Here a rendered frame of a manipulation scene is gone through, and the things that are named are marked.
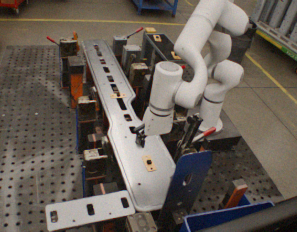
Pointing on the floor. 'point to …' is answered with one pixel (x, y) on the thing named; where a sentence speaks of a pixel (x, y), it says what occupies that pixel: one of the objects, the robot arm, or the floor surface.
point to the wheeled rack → (274, 37)
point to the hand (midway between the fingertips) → (153, 141)
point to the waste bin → (242, 43)
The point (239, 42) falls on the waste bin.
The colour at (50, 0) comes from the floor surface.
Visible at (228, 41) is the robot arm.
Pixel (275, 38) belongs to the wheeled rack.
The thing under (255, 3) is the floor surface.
